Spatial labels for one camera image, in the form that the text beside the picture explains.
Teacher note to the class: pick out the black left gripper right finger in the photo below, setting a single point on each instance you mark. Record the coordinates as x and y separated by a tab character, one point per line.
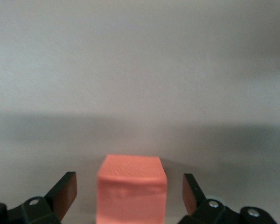
193	198

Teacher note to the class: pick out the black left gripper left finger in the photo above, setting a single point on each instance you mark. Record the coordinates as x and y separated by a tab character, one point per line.
60	193

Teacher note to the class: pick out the orange foam cube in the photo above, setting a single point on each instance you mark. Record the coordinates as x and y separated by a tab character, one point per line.
130	186

